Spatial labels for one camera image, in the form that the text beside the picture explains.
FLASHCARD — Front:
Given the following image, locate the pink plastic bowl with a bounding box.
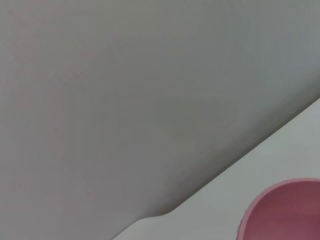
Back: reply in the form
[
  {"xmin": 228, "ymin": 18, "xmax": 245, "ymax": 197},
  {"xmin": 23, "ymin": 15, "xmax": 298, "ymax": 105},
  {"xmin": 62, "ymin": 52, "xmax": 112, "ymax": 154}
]
[{"xmin": 236, "ymin": 177, "xmax": 320, "ymax": 240}]

